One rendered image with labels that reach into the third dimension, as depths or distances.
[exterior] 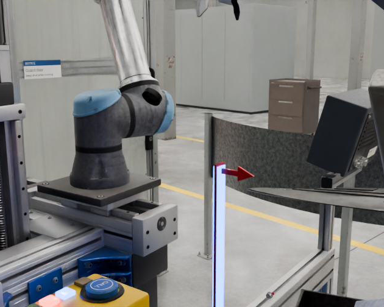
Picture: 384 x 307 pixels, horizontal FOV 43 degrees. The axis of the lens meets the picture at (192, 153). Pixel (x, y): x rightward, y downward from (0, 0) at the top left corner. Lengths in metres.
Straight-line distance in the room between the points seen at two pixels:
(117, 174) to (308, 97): 6.37
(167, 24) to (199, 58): 4.07
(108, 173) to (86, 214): 0.12
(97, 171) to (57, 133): 1.20
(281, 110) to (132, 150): 5.01
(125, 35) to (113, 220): 0.49
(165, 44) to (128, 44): 6.01
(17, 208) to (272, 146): 1.70
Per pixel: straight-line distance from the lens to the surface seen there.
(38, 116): 2.32
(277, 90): 7.60
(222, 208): 0.80
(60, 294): 0.64
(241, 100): 10.52
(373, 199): 0.66
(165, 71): 7.34
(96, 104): 1.18
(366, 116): 1.28
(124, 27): 1.34
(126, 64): 1.31
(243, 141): 2.79
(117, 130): 1.21
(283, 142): 2.58
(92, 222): 1.23
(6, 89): 1.12
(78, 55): 2.46
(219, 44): 10.92
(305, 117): 7.45
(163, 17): 7.33
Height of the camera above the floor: 1.37
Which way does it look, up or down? 12 degrees down
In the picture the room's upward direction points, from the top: straight up
